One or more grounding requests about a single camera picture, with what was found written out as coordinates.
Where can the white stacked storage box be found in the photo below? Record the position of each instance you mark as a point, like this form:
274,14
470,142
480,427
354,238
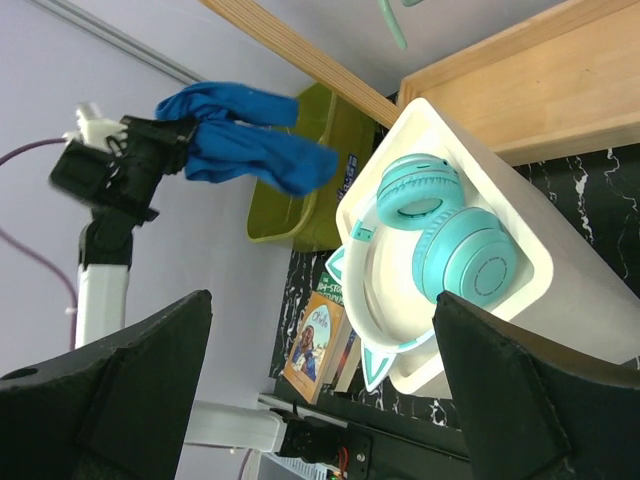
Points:
562,289

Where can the blue tank top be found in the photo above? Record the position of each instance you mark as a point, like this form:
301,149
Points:
246,131

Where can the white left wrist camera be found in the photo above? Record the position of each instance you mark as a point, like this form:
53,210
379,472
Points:
93,129

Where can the black marble pattern mat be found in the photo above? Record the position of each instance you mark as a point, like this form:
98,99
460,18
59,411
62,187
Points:
598,193

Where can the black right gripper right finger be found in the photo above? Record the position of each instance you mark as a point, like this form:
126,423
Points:
531,408

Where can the blue cover book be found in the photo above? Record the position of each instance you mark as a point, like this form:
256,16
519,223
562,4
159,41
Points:
344,361

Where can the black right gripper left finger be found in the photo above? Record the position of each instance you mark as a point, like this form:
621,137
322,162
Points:
116,408

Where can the wooden clothes rack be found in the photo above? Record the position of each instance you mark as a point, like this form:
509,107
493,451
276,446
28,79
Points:
562,83

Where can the green storey house book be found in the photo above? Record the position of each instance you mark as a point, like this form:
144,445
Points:
330,289

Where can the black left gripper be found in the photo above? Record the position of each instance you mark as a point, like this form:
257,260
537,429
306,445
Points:
124,173

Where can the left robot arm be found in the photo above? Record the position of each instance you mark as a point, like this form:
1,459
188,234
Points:
105,258

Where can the orange Othello book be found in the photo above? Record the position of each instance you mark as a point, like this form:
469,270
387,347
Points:
315,343

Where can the teal cat ear headphones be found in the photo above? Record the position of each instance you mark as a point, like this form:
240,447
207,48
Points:
462,249

